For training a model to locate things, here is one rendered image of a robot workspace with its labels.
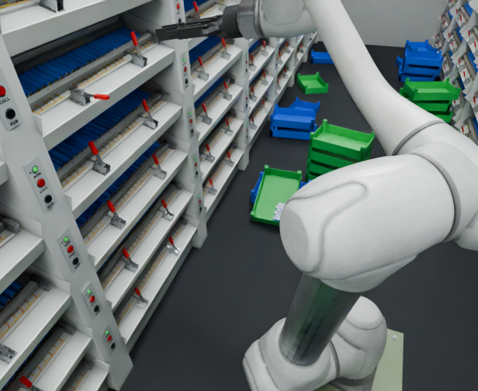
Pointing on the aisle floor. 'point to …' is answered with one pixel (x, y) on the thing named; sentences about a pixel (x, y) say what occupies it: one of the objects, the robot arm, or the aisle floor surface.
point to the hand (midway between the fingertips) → (171, 32)
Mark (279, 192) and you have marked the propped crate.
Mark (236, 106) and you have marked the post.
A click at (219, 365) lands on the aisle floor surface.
